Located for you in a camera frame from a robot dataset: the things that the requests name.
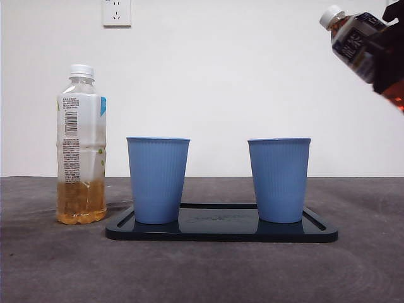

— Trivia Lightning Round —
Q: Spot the dark oolong tea bottle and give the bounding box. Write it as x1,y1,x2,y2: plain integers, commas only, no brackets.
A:
318,4,404,115

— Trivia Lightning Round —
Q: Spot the blue ribbed cup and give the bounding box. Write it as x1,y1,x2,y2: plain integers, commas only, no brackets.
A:
126,136,192,225
247,136,312,225

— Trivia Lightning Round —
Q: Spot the dark blue tray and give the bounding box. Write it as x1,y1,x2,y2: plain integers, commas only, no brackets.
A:
104,203,340,244

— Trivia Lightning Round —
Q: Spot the white wall socket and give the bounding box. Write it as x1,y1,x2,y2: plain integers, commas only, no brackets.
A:
102,0,133,29

